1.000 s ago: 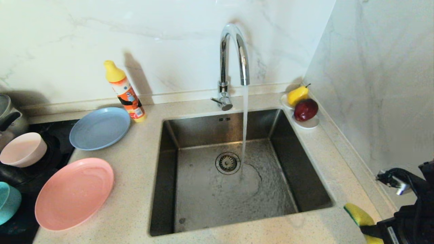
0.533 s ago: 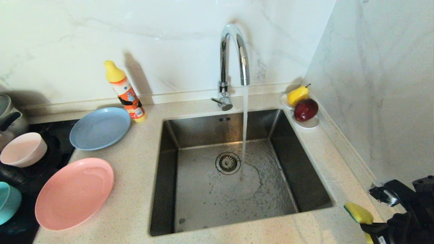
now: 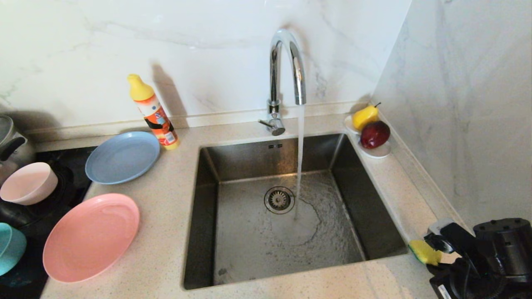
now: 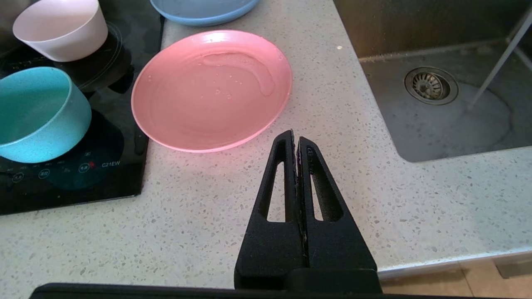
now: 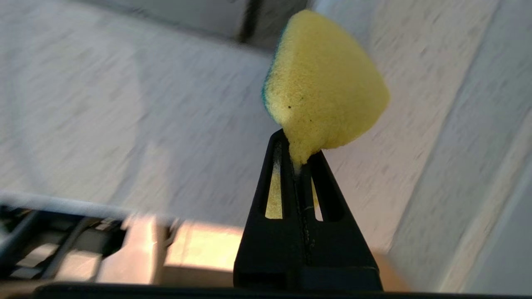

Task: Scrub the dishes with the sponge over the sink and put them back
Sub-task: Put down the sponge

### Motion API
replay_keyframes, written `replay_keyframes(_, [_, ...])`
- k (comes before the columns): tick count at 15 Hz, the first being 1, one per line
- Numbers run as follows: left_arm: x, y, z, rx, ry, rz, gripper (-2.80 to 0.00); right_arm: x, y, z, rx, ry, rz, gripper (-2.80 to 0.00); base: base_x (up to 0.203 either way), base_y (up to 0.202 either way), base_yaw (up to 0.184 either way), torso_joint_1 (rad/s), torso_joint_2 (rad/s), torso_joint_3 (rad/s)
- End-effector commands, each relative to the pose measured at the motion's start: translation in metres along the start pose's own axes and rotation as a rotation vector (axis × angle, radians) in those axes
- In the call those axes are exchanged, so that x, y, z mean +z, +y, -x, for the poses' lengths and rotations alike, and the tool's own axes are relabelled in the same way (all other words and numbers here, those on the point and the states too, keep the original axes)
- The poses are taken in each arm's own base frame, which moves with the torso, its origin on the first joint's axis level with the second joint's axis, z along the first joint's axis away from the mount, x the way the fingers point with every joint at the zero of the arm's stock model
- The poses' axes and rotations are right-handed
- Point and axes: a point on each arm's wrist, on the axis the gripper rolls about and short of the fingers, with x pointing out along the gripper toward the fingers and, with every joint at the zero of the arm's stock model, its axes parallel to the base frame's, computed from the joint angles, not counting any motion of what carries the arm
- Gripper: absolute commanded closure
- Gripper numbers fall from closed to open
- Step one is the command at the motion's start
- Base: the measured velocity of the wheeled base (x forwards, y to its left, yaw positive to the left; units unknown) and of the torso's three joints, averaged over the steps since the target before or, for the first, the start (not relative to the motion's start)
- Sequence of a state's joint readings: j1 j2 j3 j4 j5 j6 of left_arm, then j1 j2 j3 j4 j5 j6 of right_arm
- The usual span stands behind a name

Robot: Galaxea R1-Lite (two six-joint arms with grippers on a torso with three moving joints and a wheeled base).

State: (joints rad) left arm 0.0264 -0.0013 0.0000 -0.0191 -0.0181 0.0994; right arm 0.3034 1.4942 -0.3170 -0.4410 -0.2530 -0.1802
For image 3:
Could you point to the dark red apple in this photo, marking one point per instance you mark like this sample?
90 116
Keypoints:
374 134

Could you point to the orange dish soap bottle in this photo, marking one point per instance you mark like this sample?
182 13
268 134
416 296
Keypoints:
160 120

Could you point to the pink plate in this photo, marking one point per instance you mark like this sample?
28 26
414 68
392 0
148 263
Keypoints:
91 236

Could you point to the small white dish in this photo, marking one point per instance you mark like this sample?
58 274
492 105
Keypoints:
379 153

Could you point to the black induction cooktop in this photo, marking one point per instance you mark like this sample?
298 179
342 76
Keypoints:
62 182

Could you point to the yellow pear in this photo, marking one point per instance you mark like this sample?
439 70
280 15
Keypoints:
364 117

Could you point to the pale pink bowl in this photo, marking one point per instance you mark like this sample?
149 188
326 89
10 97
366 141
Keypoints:
27 182

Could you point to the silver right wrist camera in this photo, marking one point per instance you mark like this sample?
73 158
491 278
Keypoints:
442 236

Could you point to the yellow green sponge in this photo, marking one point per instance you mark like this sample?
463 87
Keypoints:
424 251

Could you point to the stainless steel sink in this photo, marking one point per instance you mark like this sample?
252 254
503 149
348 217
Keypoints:
257 249

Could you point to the round metal drain strainer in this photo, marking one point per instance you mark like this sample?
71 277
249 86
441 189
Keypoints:
279 199

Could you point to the chrome gooseneck faucet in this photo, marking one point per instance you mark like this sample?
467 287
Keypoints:
273 74

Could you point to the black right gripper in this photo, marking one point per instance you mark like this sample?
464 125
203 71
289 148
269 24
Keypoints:
453 282

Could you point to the blue grey plate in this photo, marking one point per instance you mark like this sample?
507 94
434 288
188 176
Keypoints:
122 158

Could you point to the teal bowl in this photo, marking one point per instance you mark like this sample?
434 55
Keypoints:
10 249

